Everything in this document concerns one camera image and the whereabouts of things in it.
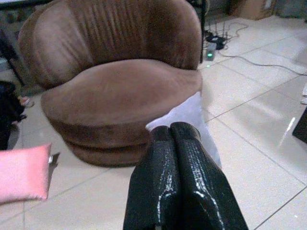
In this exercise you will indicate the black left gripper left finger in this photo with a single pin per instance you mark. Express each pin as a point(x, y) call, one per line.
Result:
point(153, 182)

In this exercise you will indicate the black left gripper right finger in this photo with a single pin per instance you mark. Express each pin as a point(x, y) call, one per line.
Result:
point(204, 187)

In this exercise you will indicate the grey pillow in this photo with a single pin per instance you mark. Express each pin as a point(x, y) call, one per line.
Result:
point(184, 112)

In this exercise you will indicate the brown suede round sofa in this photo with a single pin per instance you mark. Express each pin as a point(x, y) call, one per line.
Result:
point(120, 91)

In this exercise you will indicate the pink pillow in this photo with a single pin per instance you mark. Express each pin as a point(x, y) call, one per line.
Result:
point(21, 175)

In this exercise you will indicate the black box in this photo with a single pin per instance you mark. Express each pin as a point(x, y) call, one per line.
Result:
point(301, 129)

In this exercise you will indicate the power strip with green light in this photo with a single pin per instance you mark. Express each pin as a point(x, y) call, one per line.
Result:
point(210, 54)

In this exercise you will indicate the pink shoe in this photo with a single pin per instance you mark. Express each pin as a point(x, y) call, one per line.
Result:
point(27, 101)

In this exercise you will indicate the black metal pole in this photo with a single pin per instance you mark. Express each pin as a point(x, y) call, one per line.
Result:
point(203, 31)

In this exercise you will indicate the black bag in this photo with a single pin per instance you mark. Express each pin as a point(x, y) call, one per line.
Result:
point(9, 107)

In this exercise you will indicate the cardboard box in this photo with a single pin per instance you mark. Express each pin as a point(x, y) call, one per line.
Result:
point(251, 9)

